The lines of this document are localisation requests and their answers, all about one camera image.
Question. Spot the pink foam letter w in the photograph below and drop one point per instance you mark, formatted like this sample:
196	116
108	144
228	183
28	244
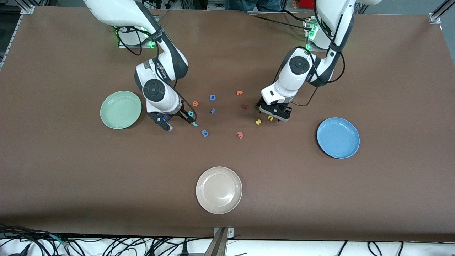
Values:
240	135

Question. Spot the black power plug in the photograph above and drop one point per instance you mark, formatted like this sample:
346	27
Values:
185	249

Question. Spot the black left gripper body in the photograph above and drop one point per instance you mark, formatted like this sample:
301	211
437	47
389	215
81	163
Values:
276	108

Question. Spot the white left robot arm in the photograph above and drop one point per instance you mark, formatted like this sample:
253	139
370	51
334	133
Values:
296	71

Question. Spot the metal table edge bracket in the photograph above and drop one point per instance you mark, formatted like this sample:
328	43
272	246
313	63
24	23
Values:
230	232

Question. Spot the aluminium table leg profile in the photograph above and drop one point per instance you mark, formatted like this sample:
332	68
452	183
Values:
217	245

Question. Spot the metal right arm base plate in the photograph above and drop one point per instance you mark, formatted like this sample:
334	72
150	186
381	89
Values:
140	46

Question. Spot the red box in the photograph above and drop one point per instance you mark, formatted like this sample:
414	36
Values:
307	3

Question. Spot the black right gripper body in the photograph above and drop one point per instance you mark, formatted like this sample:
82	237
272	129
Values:
183	113

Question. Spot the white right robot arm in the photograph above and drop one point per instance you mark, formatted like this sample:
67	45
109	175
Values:
156	90

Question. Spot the person in blue jeans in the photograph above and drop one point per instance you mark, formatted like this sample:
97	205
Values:
249	4

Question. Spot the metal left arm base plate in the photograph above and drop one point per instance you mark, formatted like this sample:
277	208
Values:
312	49

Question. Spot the pale green plate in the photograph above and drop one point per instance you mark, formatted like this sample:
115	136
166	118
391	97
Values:
121	110

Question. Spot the beige plate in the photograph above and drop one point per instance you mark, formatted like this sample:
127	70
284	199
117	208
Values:
219	190

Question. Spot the aluminium frame profile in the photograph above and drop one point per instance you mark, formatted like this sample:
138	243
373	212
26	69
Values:
27	9
439	12

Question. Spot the blue plate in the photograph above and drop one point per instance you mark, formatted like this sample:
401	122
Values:
338	138

